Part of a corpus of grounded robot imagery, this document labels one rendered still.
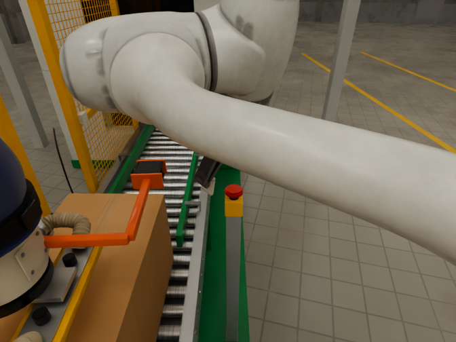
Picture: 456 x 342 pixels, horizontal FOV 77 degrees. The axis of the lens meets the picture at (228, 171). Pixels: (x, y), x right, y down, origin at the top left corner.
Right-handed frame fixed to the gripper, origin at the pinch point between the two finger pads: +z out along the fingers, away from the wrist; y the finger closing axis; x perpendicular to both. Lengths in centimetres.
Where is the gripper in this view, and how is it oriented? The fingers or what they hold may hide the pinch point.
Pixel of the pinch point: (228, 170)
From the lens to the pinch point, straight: 67.4
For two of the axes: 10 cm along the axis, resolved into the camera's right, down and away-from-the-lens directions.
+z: -1.1, 5.4, 8.4
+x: -7.4, -6.0, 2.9
